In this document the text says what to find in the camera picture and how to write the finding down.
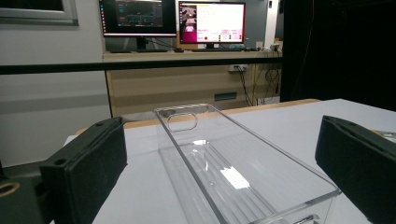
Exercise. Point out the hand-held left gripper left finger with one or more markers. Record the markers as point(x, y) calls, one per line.
point(90, 161)

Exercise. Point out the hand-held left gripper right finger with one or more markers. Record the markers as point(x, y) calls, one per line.
point(361, 165)

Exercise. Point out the clear plastic tray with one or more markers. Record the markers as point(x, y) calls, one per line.
point(218, 174)

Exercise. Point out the white cabinet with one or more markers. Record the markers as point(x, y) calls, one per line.
point(49, 102)

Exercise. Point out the wooden desk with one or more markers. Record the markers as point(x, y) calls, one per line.
point(162, 87)

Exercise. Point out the black curtain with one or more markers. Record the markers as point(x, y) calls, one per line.
point(342, 53)

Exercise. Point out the black computer mouse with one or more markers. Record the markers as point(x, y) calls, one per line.
point(178, 49)

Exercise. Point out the dark-screen computer monitor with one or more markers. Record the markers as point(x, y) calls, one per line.
point(138, 17)

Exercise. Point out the white power socket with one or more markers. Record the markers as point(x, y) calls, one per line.
point(238, 67)

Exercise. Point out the black keyboard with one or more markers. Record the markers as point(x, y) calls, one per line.
point(218, 49)

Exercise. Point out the bright-screen computer monitor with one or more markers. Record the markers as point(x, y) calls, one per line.
point(214, 21)

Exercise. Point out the black horizontal frame bar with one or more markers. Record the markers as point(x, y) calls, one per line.
point(62, 67)

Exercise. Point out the grey window frame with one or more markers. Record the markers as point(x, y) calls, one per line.
point(37, 17)

